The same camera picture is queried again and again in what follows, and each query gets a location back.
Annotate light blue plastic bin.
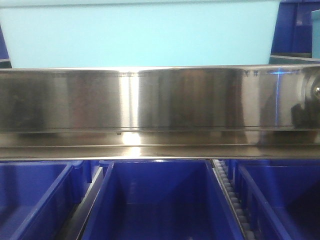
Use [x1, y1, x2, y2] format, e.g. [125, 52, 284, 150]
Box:
[0, 0, 280, 68]

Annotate blue bin lower centre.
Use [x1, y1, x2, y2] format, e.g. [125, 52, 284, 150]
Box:
[82, 160, 244, 240]

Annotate white roller track right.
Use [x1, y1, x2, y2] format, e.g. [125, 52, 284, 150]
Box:
[211, 159, 256, 240]

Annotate steel lane divider lower left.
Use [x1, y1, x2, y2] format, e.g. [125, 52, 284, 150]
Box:
[55, 167, 104, 240]

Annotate blue bin lower right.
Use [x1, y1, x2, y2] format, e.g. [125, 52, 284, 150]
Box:
[226, 159, 320, 240]

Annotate blue bin lower left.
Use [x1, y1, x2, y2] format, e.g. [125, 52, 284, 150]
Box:
[0, 161, 87, 240]

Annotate blue bin upper right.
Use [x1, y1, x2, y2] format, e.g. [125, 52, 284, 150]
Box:
[271, 0, 320, 62]

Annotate blue bin upper left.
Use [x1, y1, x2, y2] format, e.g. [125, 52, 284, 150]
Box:
[0, 29, 12, 69]

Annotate stainless steel shelf front rail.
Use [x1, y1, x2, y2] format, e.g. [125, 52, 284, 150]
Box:
[0, 64, 320, 160]

